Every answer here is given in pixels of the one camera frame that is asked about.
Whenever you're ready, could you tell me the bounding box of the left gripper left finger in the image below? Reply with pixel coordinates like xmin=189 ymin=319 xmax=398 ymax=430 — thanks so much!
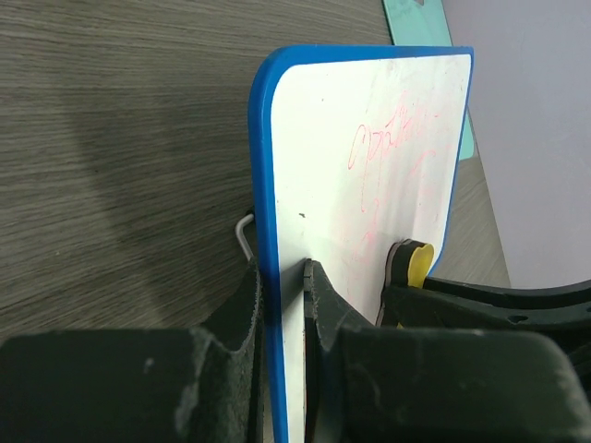
xmin=1 ymin=262 xmax=263 ymax=442

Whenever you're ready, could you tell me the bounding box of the yellow whiteboard eraser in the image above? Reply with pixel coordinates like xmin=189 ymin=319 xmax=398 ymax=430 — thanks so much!
xmin=375 ymin=239 xmax=434 ymax=328

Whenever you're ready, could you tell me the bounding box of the black wire board stand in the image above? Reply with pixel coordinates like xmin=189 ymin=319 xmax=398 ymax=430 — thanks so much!
xmin=235 ymin=208 xmax=258 ymax=261

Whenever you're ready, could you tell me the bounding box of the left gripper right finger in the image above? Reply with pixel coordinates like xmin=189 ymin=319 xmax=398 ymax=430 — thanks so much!
xmin=303 ymin=260 xmax=590 ymax=442

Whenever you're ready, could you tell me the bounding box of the teal cutting board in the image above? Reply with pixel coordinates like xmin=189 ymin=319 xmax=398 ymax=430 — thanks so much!
xmin=381 ymin=0 xmax=476 ymax=161

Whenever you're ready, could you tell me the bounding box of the blue framed whiteboard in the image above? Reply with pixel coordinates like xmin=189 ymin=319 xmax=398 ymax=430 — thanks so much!
xmin=247 ymin=44 xmax=474 ymax=442

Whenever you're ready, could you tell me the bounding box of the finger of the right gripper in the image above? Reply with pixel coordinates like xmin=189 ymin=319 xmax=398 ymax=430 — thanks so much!
xmin=382 ymin=278 xmax=590 ymax=351

